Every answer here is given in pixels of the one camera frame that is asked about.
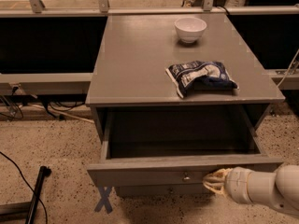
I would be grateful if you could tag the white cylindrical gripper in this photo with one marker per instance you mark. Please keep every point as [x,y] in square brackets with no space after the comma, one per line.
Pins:
[238,183]

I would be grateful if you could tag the grey top drawer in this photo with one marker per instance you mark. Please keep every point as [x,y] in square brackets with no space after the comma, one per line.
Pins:
[144,146]

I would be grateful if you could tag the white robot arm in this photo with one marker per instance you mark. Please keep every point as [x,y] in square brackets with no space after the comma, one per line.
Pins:
[277,190]

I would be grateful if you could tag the metal drawer knob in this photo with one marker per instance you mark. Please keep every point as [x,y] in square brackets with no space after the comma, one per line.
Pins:
[186,178]

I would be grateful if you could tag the blue white snack bag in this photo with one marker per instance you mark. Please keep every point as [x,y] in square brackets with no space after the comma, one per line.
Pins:
[211,74]

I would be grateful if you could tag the grey wooden cabinet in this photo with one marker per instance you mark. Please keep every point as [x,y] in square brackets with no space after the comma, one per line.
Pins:
[132,96]

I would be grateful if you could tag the white ceramic bowl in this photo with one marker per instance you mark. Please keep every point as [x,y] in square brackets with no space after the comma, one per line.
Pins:
[190,29]

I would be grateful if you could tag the black metal stand leg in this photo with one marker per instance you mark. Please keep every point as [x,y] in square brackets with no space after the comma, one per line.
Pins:
[26,210]

